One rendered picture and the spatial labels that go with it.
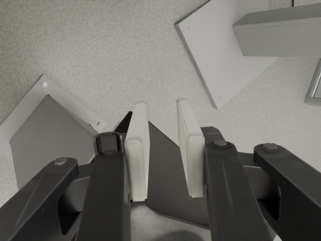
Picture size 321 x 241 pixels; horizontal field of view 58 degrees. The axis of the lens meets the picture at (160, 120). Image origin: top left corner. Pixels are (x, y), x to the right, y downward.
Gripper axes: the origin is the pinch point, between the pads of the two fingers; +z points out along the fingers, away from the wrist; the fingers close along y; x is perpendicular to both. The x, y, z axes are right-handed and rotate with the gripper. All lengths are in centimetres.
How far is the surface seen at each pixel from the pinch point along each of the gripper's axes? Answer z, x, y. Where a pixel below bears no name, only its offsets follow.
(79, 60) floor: 93, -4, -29
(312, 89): 155, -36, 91
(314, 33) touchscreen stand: 90, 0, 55
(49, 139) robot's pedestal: 50, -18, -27
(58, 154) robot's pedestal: 39.4, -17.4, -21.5
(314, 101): 150, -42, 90
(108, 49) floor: 98, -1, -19
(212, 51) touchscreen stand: 118, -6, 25
